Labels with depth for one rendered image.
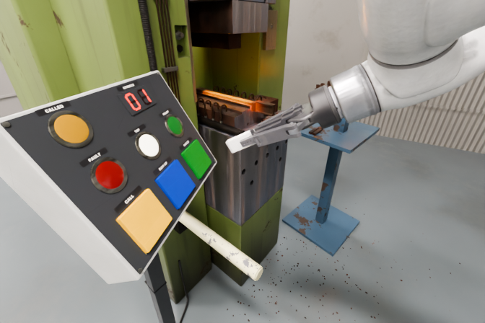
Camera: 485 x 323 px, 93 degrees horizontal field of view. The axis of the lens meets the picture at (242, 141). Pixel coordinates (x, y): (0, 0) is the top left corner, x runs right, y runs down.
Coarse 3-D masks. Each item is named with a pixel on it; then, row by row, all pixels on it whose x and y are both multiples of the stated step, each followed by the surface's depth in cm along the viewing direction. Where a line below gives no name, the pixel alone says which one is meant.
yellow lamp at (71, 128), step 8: (56, 120) 32; (64, 120) 32; (72, 120) 33; (80, 120) 34; (56, 128) 31; (64, 128) 32; (72, 128) 33; (80, 128) 34; (88, 128) 35; (64, 136) 32; (72, 136) 33; (80, 136) 34
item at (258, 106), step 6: (216, 96) 106; (222, 96) 103; (228, 96) 103; (240, 102) 98; (246, 102) 96; (252, 102) 93; (258, 102) 92; (264, 102) 91; (252, 108) 94; (258, 108) 93; (264, 108) 92; (270, 108) 90; (264, 114) 92; (270, 114) 90
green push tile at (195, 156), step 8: (192, 144) 55; (200, 144) 58; (184, 152) 52; (192, 152) 54; (200, 152) 56; (192, 160) 53; (200, 160) 55; (208, 160) 58; (192, 168) 52; (200, 168) 54; (200, 176) 53
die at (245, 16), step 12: (228, 0) 71; (192, 12) 82; (204, 12) 78; (216, 12) 75; (228, 12) 72; (240, 12) 74; (252, 12) 78; (264, 12) 83; (192, 24) 84; (204, 24) 80; (216, 24) 77; (228, 24) 74; (240, 24) 76; (252, 24) 80; (264, 24) 85
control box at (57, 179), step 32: (96, 96) 39; (128, 96) 44; (160, 96) 52; (0, 128) 27; (32, 128) 29; (96, 128) 36; (128, 128) 42; (160, 128) 49; (192, 128) 58; (0, 160) 29; (32, 160) 28; (64, 160) 31; (96, 160) 35; (128, 160) 40; (160, 160) 46; (32, 192) 30; (64, 192) 30; (96, 192) 33; (128, 192) 37; (160, 192) 43; (192, 192) 50; (64, 224) 32; (96, 224) 32; (96, 256) 34; (128, 256) 34
